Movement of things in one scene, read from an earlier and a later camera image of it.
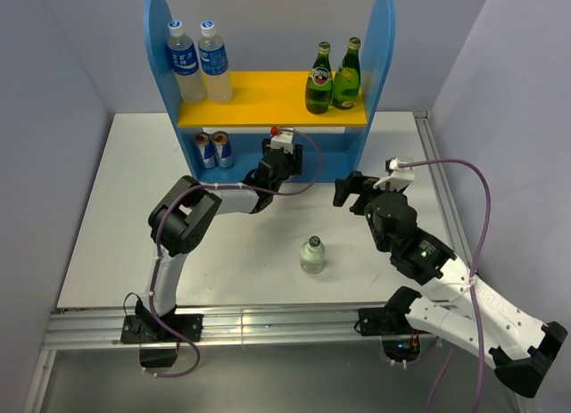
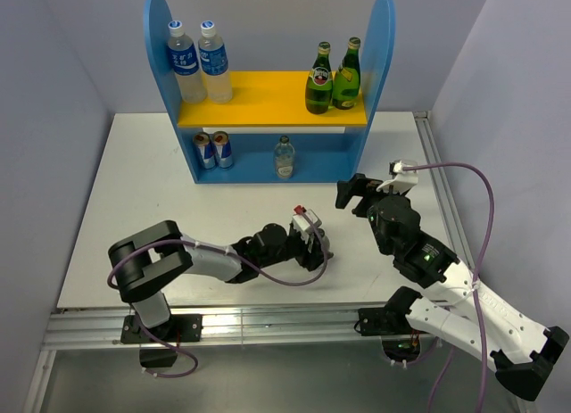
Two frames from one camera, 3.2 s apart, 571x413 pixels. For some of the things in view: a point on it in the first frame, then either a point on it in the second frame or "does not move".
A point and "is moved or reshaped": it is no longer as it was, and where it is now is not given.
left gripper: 294,164 to 309,260
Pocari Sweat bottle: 215,64 does not move
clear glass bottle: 312,256 is moved or reshaped
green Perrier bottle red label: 319,88 does not move
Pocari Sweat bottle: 183,56 does not move
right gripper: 355,182 does not move
